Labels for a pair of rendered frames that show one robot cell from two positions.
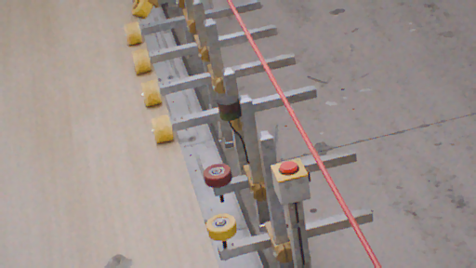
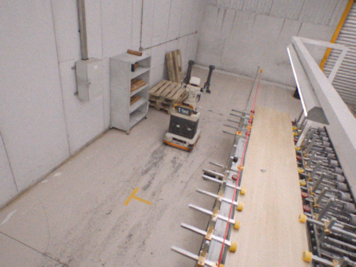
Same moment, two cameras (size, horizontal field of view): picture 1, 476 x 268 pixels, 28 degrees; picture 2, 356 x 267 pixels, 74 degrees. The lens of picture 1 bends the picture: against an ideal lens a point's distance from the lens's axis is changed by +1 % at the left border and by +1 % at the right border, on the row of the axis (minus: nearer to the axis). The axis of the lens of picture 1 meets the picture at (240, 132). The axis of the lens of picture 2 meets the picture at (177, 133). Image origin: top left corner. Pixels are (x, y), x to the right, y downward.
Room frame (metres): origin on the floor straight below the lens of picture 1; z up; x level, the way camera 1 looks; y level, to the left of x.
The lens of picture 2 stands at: (4.78, 0.25, 2.79)
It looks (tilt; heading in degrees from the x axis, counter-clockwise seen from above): 31 degrees down; 203
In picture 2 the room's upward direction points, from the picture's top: 9 degrees clockwise
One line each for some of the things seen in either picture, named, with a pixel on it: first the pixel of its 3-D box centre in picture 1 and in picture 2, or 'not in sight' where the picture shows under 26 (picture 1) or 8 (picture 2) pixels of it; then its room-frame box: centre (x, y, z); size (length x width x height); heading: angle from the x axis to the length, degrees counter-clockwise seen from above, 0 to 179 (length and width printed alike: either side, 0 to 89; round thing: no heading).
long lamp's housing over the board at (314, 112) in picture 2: not in sight; (300, 65); (2.26, 0.30, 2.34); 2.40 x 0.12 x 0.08; 8
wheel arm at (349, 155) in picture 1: (284, 172); (219, 175); (2.37, -0.11, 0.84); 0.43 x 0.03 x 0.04; 98
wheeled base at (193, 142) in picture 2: not in sight; (183, 135); (0.78, -1.31, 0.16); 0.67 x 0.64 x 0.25; 7
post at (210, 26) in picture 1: (220, 86); (220, 196); (2.81, 0.04, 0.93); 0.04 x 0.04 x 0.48; 8
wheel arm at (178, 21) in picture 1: (196, 17); (206, 234); (3.35, 0.09, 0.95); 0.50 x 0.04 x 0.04; 98
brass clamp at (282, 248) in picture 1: (280, 241); not in sight; (2.09, -0.06, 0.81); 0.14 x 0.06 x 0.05; 8
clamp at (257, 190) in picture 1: (256, 182); not in sight; (2.34, -0.02, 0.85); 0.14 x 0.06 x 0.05; 8
